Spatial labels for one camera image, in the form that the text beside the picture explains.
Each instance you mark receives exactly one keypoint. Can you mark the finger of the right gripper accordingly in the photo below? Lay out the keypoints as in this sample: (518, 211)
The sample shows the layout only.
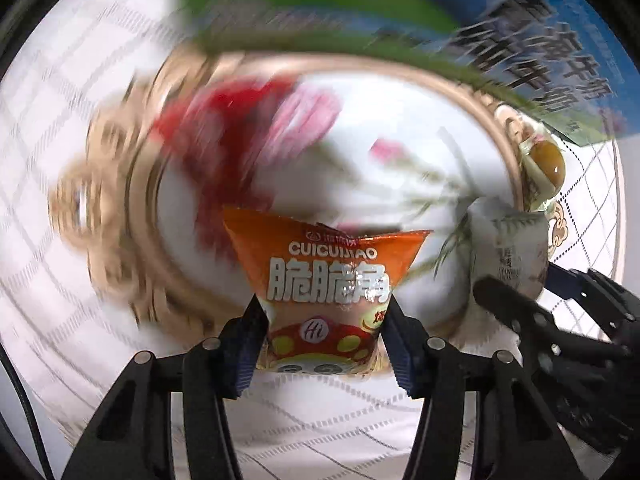
(588, 384)
(608, 303)

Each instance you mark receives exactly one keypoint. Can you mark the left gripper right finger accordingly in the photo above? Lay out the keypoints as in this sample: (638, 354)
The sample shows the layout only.
(516, 436)

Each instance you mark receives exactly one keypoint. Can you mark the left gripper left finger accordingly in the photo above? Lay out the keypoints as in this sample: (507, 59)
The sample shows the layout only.
(129, 435)

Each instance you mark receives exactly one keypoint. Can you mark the orange crispy corn snack bag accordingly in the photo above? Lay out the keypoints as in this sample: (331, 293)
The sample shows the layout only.
(325, 293)

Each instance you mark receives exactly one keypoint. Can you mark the white cookie snack packet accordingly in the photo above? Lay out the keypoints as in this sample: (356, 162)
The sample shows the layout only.
(508, 244)

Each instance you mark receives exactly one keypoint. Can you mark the braised egg packet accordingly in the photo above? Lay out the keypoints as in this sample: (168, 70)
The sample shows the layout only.
(543, 165)

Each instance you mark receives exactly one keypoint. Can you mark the open cardboard box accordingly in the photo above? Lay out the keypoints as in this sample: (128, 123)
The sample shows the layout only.
(557, 60)

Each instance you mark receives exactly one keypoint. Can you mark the red blurred snack packet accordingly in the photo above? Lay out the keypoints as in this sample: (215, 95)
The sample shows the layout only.
(225, 133)

